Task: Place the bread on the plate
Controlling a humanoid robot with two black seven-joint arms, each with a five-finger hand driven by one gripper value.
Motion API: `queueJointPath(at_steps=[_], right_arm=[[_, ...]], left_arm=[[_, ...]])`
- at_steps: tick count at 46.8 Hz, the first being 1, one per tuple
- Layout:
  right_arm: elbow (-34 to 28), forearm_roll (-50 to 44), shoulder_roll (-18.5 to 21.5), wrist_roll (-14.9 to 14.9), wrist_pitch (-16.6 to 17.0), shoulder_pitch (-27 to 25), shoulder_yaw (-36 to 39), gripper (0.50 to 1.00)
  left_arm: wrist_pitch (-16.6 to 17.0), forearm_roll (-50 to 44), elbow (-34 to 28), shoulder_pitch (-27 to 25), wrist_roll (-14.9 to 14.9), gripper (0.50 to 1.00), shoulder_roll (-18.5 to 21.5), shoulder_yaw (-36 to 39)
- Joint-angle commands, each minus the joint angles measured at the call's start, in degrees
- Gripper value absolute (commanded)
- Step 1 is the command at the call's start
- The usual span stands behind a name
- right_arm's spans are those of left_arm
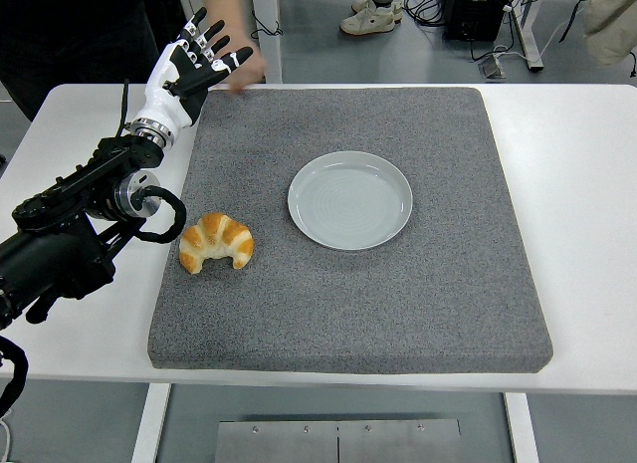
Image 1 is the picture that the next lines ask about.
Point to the person's forearm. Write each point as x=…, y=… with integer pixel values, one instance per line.
x=221, y=7

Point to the golden croissant bread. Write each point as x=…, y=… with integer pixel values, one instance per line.
x=216, y=234

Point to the beige fabric bag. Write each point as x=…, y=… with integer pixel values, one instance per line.
x=609, y=25

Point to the white upright post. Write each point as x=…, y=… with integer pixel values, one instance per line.
x=269, y=15

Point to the white table leg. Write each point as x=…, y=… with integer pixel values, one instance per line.
x=149, y=423
x=522, y=428

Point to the person's white shoe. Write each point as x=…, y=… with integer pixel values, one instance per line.
x=398, y=7
x=365, y=21

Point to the person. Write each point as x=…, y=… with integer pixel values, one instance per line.
x=74, y=30

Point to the grey speckled mat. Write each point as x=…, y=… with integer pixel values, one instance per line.
x=348, y=308

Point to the white desk leg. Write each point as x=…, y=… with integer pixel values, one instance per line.
x=528, y=35

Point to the small grey floor box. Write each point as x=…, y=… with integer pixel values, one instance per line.
x=491, y=67

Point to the black computer case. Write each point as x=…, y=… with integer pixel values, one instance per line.
x=473, y=15

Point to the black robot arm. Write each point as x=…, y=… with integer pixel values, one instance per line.
x=50, y=264

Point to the person's hand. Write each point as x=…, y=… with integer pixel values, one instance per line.
x=249, y=72

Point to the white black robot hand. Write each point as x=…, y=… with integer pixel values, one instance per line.
x=161, y=102

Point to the round grey plate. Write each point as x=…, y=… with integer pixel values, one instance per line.
x=348, y=204

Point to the grey metal plate with screws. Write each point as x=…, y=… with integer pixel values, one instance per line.
x=298, y=443

